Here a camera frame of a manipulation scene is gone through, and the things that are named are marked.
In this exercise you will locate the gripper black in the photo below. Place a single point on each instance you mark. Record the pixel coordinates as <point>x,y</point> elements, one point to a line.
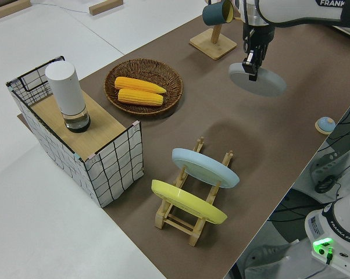
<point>260,35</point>

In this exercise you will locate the gray plate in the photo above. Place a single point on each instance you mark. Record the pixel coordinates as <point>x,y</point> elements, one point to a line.
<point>268,84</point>

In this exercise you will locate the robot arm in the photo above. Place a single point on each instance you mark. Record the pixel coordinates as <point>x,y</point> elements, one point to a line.
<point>291,11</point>

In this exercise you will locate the light blue plate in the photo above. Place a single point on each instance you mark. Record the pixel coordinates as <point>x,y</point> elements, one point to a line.
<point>204,168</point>

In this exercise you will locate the yellow plate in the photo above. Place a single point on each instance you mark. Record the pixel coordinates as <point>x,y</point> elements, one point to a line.
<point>189,203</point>

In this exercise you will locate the wooden plate rack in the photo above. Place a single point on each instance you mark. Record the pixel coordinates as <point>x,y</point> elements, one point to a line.
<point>178,225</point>

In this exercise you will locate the wooden mug tree stand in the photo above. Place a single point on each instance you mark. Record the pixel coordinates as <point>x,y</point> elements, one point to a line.
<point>214,43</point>

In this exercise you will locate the dark teal mug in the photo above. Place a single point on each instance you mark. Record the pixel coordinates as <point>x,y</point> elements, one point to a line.
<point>212,13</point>

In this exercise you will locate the round brown wicker basket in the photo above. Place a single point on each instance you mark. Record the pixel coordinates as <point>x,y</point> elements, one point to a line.
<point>169,84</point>

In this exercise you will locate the yellow corn cob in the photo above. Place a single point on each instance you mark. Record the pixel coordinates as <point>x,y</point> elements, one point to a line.
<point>137,84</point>
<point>140,98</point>

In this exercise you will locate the wooden block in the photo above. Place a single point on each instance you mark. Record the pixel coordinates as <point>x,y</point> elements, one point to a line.
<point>9,8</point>
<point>105,7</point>

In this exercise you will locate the white cylindrical bottle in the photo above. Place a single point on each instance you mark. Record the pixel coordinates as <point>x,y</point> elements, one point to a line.
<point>66,90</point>

